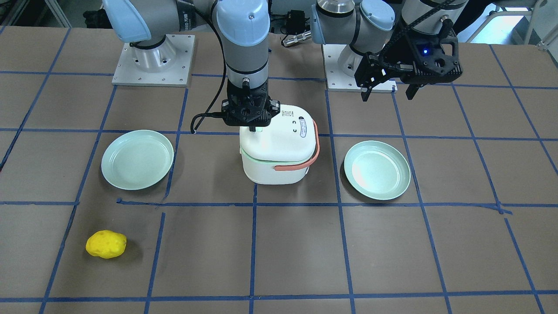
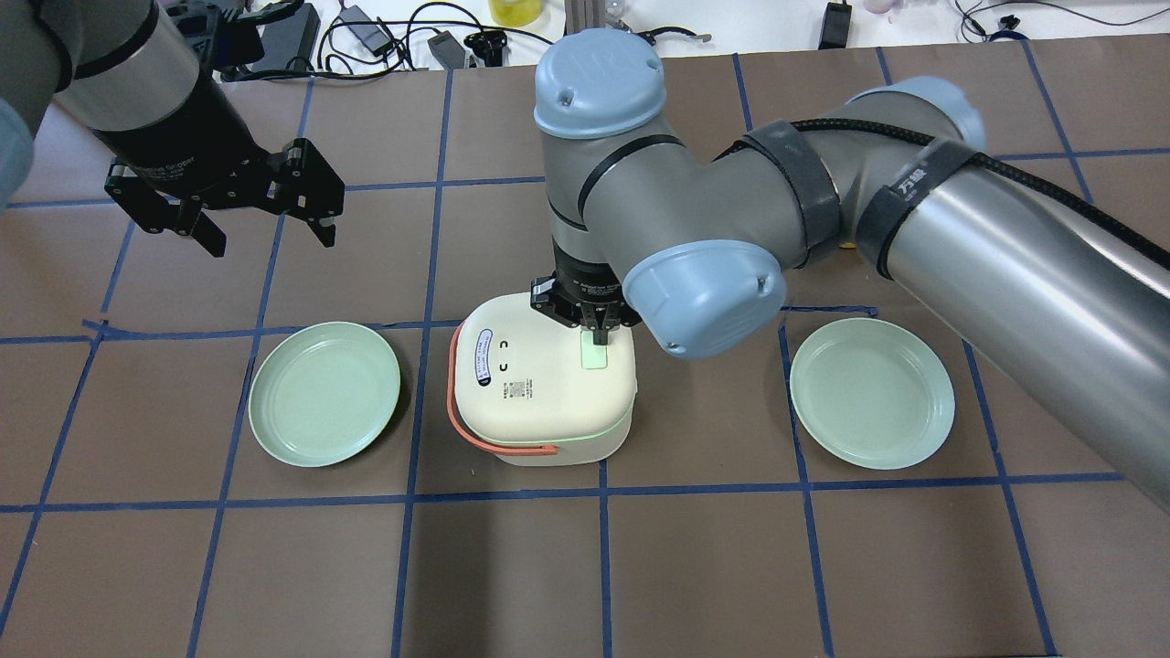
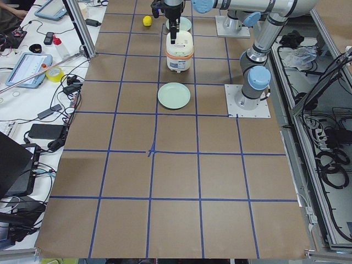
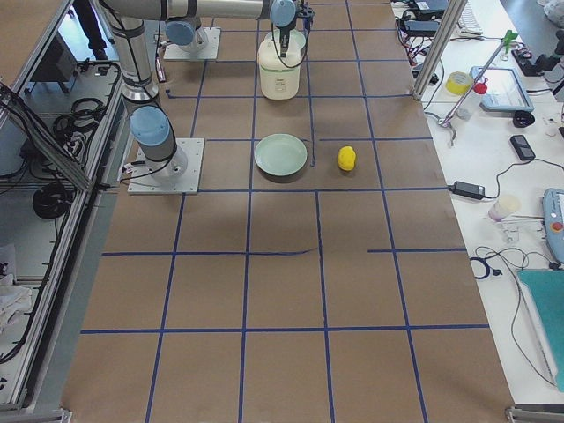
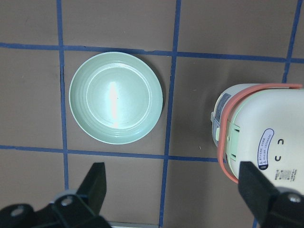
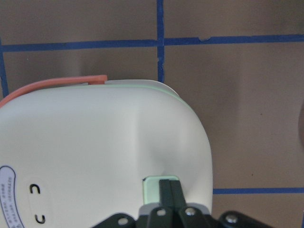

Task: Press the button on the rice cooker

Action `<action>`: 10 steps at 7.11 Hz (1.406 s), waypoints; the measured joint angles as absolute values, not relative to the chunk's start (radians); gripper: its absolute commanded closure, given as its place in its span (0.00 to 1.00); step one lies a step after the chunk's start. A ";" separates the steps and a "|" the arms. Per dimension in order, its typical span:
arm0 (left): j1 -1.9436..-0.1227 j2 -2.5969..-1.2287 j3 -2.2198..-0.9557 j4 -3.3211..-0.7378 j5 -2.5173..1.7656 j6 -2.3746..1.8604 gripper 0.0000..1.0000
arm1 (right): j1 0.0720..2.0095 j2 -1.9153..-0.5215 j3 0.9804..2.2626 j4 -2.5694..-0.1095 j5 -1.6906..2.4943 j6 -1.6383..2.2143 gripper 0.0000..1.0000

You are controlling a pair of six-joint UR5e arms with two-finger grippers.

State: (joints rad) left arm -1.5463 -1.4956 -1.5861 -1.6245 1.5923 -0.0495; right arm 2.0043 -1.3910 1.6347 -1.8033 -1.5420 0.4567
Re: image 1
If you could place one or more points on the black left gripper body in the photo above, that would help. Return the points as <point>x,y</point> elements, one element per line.
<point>397,56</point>

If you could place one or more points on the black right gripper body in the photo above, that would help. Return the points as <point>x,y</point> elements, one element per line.
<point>273,107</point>

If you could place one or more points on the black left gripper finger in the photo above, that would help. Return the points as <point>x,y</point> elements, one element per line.
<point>412,90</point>
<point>369,74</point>

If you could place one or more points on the white rice cooker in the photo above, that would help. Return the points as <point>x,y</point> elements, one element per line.
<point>282,152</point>

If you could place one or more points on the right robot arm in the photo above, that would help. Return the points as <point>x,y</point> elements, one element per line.
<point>241,28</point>

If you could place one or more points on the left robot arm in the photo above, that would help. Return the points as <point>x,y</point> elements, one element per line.
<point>372,25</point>

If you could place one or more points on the green plate opposite side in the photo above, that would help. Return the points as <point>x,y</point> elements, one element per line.
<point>377,170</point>

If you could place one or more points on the green plate near lemon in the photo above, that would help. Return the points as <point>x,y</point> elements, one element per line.
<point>137,160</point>

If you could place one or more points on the yellow lemon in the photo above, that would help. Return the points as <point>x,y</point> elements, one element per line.
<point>106,244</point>

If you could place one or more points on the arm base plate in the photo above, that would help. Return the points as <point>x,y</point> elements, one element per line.
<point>340,64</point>
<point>168,65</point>

